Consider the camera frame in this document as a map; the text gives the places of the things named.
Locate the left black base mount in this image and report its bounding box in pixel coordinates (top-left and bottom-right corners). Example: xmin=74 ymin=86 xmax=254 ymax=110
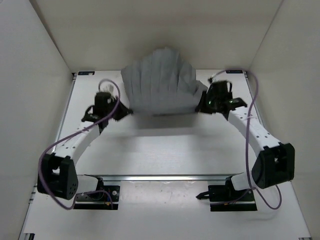
xmin=73 ymin=174 xmax=121 ymax=210

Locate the right blue table label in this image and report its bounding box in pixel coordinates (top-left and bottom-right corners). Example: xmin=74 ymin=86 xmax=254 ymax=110
xmin=225 ymin=69 xmax=243 ymax=74

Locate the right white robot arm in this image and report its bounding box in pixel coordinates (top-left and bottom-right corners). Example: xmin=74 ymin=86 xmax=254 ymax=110
xmin=196 ymin=80 xmax=295 ymax=200

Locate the blue table label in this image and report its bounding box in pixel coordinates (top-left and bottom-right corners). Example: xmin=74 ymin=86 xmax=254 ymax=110
xmin=225 ymin=69 xmax=243 ymax=74
xmin=77 ymin=71 xmax=95 ymax=76

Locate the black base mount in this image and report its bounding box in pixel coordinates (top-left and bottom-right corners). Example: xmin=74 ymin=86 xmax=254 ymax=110
xmin=196 ymin=176 xmax=258 ymax=212
xmin=73 ymin=174 xmax=121 ymax=210

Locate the left blue table label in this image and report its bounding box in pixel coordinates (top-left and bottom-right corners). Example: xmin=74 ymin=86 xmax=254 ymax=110
xmin=77 ymin=71 xmax=95 ymax=76

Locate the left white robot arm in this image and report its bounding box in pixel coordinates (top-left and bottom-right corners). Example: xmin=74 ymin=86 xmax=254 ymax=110
xmin=37 ymin=92 xmax=133 ymax=200

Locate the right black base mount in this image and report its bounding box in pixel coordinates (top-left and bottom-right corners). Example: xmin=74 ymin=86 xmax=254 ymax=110
xmin=196 ymin=176 xmax=258 ymax=212

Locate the grey pleated skirt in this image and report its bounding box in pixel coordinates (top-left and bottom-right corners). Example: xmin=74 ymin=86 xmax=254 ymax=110
xmin=120 ymin=47 xmax=208 ymax=115

